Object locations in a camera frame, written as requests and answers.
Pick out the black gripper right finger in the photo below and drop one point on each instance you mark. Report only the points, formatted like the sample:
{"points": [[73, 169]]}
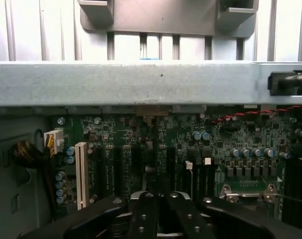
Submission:
{"points": [[240, 221]]}

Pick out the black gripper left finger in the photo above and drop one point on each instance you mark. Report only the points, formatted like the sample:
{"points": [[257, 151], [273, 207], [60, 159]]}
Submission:
{"points": [[91, 219]]}

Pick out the CPU socket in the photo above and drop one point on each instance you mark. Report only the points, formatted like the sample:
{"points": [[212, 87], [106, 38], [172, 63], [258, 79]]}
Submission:
{"points": [[227, 193]]}

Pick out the white expansion slot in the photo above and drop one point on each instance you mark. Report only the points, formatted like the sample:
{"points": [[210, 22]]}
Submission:
{"points": [[81, 174]]}

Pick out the long black expansion slot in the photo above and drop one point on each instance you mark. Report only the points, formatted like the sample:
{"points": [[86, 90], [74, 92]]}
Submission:
{"points": [[171, 171], [118, 171], [101, 174]]}

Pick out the green motherboard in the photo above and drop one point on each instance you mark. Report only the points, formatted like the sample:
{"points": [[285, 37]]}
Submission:
{"points": [[181, 139]]}

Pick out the open PC case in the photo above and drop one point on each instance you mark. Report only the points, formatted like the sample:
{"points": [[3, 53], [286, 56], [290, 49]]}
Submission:
{"points": [[91, 84]]}

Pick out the black case latch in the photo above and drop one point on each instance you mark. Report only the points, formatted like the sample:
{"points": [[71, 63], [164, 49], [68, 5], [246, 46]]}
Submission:
{"points": [[285, 83]]}

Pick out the grey parts rack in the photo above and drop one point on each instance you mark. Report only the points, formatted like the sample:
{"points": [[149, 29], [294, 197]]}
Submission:
{"points": [[166, 17]]}

